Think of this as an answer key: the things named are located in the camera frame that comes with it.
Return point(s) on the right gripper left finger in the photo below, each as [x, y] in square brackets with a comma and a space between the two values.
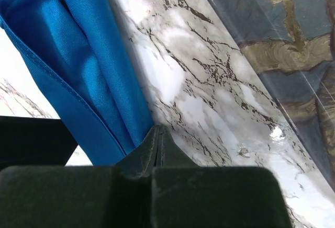
[141, 160]

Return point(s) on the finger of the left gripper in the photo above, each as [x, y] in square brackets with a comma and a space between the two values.
[35, 141]

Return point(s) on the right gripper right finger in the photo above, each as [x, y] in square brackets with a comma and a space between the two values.
[168, 153]

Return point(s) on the blue cloth napkin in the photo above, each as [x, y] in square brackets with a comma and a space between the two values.
[75, 55]

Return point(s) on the green floral serving tray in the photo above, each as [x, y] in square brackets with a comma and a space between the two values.
[290, 45]

